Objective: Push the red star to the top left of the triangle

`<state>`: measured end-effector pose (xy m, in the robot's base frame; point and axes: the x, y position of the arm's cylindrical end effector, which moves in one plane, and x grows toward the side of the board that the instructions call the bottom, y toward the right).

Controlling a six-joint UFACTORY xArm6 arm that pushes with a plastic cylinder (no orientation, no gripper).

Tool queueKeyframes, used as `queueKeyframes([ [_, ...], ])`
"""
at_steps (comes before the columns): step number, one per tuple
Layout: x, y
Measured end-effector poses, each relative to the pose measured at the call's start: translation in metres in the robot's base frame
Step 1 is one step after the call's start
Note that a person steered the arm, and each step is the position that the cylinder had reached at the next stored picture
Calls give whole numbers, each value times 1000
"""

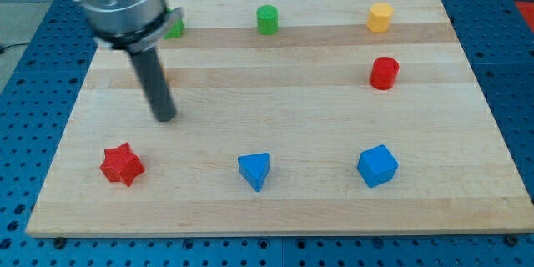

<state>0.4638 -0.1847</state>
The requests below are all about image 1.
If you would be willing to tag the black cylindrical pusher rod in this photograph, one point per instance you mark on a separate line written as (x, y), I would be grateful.
(151, 77)

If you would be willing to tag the green block behind arm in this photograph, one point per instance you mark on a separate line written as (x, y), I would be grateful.
(175, 30)

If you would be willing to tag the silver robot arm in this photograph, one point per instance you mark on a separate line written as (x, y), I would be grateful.
(136, 26)

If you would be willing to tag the red star block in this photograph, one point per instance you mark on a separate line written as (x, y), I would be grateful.
(121, 164)

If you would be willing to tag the blue triangle block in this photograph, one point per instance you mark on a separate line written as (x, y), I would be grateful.
(254, 168)

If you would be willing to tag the green cylinder block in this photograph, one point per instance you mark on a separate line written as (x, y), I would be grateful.
(267, 19)

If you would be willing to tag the wooden board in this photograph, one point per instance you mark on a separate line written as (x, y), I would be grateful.
(303, 96)

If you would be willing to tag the yellow hexagon block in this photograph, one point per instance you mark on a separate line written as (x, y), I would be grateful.
(379, 17)

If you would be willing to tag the red cylinder block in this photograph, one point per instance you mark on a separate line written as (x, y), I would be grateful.
(384, 72)

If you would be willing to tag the blue cube block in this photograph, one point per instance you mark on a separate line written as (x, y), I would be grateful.
(377, 165)

